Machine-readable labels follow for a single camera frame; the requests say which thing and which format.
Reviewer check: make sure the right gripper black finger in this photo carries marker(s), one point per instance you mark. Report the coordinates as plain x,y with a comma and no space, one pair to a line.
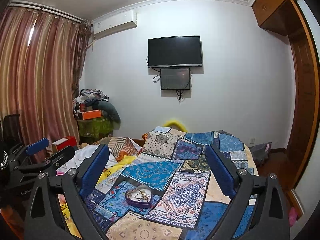
50,166

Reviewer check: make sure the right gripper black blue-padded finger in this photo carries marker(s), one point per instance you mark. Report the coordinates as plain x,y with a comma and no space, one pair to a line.
269,219
44,219

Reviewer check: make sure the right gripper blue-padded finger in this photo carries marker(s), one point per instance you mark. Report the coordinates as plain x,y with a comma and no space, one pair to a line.
37,146

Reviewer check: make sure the gold jewelry pieces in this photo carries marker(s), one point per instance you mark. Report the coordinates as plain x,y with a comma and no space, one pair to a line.
142,196

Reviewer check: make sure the purple heart-shaped jewelry box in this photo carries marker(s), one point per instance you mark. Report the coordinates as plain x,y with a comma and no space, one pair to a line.
140,205

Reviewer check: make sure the red and white box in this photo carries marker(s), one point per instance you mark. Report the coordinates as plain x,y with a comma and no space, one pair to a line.
63,143

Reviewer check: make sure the white cloth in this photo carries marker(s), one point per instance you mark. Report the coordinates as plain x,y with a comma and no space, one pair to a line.
79,157

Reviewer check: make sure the yellow cartoon bedsheet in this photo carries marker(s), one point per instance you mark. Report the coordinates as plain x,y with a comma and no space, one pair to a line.
105,174

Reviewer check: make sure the black office chair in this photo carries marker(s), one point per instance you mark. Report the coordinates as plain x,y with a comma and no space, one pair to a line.
12,133

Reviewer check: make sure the green patterned storage bin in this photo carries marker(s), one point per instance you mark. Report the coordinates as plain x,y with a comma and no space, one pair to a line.
95,128

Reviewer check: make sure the orange box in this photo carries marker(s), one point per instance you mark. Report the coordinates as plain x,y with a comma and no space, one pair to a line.
89,115

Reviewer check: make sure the striped orange blanket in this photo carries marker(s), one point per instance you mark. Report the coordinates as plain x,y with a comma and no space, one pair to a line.
119,146

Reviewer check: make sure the pile of clothes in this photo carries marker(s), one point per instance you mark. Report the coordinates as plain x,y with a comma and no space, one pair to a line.
95,100

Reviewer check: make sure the dark purple bag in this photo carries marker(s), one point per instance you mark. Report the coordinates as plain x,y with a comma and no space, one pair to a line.
260,153

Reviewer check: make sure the blue patchwork bedspread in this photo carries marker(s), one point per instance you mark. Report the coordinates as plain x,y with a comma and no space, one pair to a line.
187,200

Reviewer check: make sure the red striped curtain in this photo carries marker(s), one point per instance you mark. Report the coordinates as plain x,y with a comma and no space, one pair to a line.
42,58

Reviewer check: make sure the yellow curved headrest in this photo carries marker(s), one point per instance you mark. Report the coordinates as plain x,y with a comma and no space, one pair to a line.
176,125

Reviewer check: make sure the brown wooden wardrobe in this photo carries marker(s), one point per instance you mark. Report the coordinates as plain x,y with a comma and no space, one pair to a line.
286,18

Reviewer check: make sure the small black wall monitor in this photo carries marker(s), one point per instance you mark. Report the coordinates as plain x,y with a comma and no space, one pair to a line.
175,79

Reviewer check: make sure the white wall air conditioner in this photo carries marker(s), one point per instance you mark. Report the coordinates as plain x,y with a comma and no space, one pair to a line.
109,25

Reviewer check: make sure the large black wall television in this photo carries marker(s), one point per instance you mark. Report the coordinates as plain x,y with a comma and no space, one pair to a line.
175,51

